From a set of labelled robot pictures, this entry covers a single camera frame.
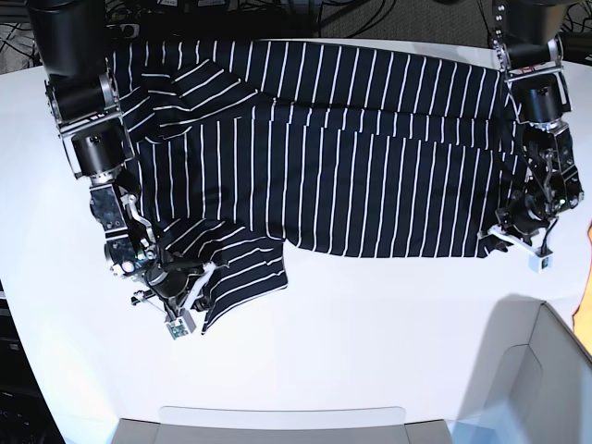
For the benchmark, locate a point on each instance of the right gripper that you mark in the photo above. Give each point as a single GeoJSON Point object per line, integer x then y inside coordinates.
{"type": "Point", "coordinates": [175, 287]}

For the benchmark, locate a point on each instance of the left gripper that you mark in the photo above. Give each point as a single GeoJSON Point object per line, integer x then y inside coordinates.
{"type": "Point", "coordinates": [520, 224]}

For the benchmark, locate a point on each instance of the navy white striped T-shirt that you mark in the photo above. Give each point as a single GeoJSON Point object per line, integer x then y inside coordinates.
{"type": "Point", "coordinates": [242, 147]}

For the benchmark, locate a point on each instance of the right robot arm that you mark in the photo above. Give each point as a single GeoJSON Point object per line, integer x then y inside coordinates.
{"type": "Point", "coordinates": [71, 37]}

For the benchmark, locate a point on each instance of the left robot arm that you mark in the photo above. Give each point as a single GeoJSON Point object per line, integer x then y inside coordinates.
{"type": "Point", "coordinates": [530, 53]}

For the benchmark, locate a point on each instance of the orange object at edge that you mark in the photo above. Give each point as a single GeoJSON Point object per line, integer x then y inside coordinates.
{"type": "Point", "coordinates": [582, 315]}

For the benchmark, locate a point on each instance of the grey plastic bin front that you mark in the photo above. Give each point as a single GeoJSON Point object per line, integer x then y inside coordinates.
{"type": "Point", "coordinates": [197, 425]}

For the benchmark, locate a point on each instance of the grey plastic bin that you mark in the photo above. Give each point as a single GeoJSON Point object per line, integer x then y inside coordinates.
{"type": "Point", "coordinates": [197, 425]}
{"type": "Point", "coordinates": [531, 381]}

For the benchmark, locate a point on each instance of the grey plastic bin right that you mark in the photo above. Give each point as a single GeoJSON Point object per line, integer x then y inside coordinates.
{"type": "Point", "coordinates": [531, 381]}

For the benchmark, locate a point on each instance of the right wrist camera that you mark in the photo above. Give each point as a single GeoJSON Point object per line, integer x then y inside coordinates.
{"type": "Point", "coordinates": [180, 326]}

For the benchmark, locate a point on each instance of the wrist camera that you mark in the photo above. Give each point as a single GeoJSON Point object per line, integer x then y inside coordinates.
{"type": "Point", "coordinates": [180, 326]}
{"type": "Point", "coordinates": [539, 262]}

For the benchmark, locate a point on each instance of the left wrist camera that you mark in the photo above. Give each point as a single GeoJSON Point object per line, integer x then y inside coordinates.
{"type": "Point", "coordinates": [539, 262]}

